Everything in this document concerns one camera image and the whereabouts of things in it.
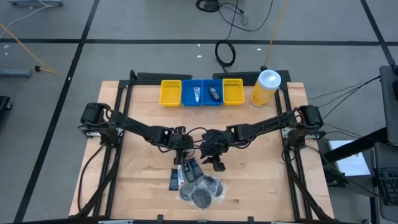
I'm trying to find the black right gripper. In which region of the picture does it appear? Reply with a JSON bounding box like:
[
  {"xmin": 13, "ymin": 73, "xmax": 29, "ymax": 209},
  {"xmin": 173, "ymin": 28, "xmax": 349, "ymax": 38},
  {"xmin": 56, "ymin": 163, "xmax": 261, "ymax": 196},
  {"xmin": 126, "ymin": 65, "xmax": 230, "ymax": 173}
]
[{"xmin": 200, "ymin": 128, "xmax": 233, "ymax": 172}]

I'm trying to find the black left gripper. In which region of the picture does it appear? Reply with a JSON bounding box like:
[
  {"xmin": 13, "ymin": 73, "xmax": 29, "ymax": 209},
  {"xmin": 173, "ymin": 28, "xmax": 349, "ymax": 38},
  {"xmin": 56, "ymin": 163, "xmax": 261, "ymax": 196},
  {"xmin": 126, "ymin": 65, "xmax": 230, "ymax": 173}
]
[{"xmin": 170, "ymin": 133, "xmax": 195, "ymax": 166}]

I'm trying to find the white tube with white cap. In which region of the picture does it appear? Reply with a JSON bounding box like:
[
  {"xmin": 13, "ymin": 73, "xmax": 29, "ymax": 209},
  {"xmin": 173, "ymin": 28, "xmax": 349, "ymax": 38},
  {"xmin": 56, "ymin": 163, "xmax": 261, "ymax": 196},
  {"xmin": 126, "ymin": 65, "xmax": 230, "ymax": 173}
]
[{"xmin": 176, "ymin": 164, "xmax": 185, "ymax": 187}]

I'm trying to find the round black brush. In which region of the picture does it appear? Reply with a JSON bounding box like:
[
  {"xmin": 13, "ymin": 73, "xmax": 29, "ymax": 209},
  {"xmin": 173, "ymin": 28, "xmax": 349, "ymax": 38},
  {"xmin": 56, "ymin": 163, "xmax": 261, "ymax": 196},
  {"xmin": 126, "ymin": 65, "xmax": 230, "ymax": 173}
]
[
  {"xmin": 213, "ymin": 179, "xmax": 229, "ymax": 198},
  {"xmin": 195, "ymin": 175, "xmax": 218, "ymax": 194}
]

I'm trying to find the grey ribbed cloth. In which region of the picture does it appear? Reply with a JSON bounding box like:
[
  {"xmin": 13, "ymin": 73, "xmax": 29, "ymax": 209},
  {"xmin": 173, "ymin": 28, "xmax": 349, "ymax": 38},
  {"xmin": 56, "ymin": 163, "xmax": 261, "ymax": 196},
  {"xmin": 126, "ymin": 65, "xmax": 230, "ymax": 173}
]
[{"xmin": 169, "ymin": 168, "xmax": 180, "ymax": 192}]

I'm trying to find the clear plastic bag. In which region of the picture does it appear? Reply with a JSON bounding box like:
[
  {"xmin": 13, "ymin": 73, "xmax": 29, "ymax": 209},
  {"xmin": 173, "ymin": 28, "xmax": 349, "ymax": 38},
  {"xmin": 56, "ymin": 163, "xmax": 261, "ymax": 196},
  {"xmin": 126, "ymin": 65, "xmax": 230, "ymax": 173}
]
[
  {"xmin": 190, "ymin": 187, "xmax": 213, "ymax": 210},
  {"xmin": 178, "ymin": 182, "xmax": 197, "ymax": 202}
]

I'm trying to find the blue plastic basket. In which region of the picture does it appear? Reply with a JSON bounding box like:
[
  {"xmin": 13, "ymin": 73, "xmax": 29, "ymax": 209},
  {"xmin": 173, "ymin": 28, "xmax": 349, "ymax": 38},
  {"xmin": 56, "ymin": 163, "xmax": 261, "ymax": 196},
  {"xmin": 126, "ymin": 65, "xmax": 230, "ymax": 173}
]
[
  {"xmin": 181, "ymin": 78, "xmax": 204, "ymax": 107},
  {"xmin": 201, "ymin": 78, "xmax": 224, "ymax": 106}
]

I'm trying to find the yellow plastic basket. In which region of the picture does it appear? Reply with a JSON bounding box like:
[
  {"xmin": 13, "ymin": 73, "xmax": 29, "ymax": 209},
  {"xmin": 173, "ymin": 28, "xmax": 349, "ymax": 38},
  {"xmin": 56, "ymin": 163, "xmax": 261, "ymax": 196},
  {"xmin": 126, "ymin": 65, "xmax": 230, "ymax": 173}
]
[
  {"xmin": 159, "ymin": 80, "xmax": 183, "ymax": 108},
  {"xmin": 222, "ymin": 78, "xmax": 245, "ymax": 106}
]

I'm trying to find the black flat panel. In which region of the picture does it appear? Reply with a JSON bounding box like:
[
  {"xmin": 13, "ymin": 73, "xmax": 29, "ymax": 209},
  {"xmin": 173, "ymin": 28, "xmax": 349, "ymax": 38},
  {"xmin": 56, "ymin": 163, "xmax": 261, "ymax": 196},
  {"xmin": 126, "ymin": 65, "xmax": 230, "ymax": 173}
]
[
  {"xmin": 212, "ymin": 70, "xmax": 292, "ymax": 86},
  {"xmin": 136, "ymin": 72, "xmax": 193, "ymax": 82}
]

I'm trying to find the yellow disinfecting wipes canister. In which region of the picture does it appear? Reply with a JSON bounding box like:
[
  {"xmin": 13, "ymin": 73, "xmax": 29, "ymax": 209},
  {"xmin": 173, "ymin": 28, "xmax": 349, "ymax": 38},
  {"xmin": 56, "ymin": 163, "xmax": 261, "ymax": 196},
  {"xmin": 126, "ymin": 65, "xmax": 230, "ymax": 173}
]
[{"xmin": 250, "ymin": 69, "xmax": 282, "ymax": 108}]

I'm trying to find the white sheet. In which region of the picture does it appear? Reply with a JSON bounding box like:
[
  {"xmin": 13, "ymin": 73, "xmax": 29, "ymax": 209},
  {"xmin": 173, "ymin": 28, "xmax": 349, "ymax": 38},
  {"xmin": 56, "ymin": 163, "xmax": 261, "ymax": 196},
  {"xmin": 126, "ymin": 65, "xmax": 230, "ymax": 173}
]
[{"xmin": 328, "ymin": 139, "xmax": 373, "ymax": 177}]

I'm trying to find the black desk beam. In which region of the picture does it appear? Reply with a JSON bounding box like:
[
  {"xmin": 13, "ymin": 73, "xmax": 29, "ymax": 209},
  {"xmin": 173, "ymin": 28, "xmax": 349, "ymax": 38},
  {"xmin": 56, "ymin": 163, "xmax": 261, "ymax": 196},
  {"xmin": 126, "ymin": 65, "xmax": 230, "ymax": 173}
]
[{"xmin": 323, "ymin": 126, "xmax": 389, "ymax": 163}]

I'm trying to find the black computer keyboard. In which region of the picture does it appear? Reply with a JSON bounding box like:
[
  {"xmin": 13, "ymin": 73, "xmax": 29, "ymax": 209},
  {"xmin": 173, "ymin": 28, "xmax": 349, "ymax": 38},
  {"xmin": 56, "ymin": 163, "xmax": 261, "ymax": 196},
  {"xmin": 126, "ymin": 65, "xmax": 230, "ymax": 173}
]
[{"xmin": 377, "ymin": 167, "xmax": 398, "ymax": 207}]

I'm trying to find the grey furniture foot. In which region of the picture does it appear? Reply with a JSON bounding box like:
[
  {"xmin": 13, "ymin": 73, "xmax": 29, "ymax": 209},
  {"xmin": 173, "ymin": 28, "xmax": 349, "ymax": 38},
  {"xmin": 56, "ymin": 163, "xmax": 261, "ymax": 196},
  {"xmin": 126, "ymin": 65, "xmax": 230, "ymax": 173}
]
[
  {"xmin": 8, "ymin": 0, "xmax": 63, "ymax": 7},
  {"xmin": 0, "ymin": 68, "xmax": 32, "ymax": 79}
]

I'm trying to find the black aluminium table frame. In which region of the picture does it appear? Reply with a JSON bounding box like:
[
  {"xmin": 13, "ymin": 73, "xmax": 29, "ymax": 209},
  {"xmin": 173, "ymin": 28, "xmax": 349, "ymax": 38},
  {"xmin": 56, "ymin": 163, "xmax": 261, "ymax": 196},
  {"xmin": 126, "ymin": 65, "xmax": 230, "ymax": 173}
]
[{"xmin": 70, "ymin": 70, "xmax": 335, "ymax": 224}]

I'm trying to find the coiled black floor cable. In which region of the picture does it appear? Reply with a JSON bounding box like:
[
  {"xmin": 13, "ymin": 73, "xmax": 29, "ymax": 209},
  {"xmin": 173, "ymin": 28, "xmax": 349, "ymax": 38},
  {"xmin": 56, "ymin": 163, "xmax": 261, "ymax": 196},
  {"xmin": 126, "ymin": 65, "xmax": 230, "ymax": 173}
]
[{"xmin": 214, "ymin": 39, "xmax": 236, "ymax": 73}]

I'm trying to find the yellow floor cable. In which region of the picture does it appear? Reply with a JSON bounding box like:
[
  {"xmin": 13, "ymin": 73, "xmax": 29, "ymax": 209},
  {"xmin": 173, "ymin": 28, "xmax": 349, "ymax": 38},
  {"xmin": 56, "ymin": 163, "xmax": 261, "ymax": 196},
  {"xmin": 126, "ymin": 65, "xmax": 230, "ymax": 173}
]
[
  {"xmin": 0, "ymin": 23, "xmax": 59, "ymax": 75},
  {"xmin": 263, "ymin": 0, "xmax": 289, "ymax": 68}
]

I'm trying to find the long black floor cable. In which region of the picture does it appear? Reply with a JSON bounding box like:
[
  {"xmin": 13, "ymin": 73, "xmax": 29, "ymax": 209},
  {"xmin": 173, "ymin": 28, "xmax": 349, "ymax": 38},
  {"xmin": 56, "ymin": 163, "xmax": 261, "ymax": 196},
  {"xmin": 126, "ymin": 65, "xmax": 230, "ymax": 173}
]
[{"xmin": 195, "ymin": 0, "xmax": 274, "ymax": 34}]

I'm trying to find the white floor cable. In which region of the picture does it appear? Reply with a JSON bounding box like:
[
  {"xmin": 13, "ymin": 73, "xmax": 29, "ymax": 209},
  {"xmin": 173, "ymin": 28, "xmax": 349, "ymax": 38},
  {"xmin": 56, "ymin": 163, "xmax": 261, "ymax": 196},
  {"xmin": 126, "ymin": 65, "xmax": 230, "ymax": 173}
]
[{"xmin": 0, "ymin": 4, "xmax": 52, "ymax": 31}]

